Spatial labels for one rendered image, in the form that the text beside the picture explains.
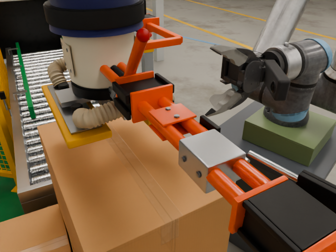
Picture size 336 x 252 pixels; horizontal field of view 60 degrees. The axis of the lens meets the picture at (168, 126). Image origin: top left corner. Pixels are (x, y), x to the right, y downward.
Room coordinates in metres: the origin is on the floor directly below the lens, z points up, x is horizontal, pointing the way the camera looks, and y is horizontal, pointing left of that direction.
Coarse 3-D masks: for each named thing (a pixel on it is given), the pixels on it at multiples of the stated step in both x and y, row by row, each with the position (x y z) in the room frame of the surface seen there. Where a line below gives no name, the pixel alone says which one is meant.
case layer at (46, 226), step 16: (48, 208) 0.86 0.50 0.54; (0, 224) 0.78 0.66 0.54; (16, 224) 0.78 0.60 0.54; (32, 224) 0.78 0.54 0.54; (48, 224) 0.78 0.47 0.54; (64, 224) 0.78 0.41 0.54; (0, 240) 0.70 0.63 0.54; (16, 240) 0.70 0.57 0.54; (32, 240) 0.70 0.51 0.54; (48, 240) 0.70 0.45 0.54; (64, 240) 0.70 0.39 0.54
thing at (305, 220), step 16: (256, 192) 0.22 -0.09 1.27; (272, 192) 0.22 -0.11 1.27; (288, 192) 0.22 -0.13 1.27; (304, 192) 0.22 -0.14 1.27; (240, 208) 0.21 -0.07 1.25; (256, 208) 0.20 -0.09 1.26; (272, 208) 0.20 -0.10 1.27; (288, 208) 0.20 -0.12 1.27; (304, 208) 0.20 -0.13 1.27; (320, 208) 0.20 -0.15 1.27; (240, 224) 0.21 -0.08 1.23; (256, 224) 0.20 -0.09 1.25; (272, 224) 0.18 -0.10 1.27; (288, 224) 0.18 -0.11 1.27; (304, 224) 0.18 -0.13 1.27; (320, 224) 0.18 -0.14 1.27; (256, 240) 0.19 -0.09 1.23; (272, 240) 0.18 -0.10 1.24; (288, 240) 0.16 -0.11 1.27; (304, 240) 0.16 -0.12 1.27; (320, 240) 0.16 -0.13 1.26
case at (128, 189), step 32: (128, 128) 0.86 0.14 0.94; (64, 160) 0.68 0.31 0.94; (96, 160) 0.68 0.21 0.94; (128, 160) 0.68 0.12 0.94; (160, 160) 0.68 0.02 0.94; (64, 192) 0.55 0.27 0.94; (96, 192) 0.55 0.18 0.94; (128, 192) 0.55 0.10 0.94; (160, 192) 0.55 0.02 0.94; (192, 192) 0.55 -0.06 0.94; (96, 224) 0.45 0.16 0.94; (128, 224) 0.45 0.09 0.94; (160, 224) 0.45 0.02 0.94; (192, 224) 0.49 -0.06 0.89; (224, 224) 0.54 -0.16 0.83
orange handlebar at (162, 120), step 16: (160, 32) 0.97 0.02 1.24; (112, 80) 0.56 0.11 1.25; (144, 112) 0.43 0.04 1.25; (160, 112) 0.41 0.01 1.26; (176, 112) 0.41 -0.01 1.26; (192, 112) 0.41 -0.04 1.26; (160, 128) 0.38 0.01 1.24; (176, 128) 0.40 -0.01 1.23; (192, 128) 0.38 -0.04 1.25; (176, 144) 0.34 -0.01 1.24; (240, 160) 0.29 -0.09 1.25; (208, 176) 0.27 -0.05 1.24; (224, 176) 0.26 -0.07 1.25; (240, 176) 0.28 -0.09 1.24; (256, 176) 0.26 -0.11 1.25; (224, 192) 0.24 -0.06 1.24; (240, 192) 0.24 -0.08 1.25
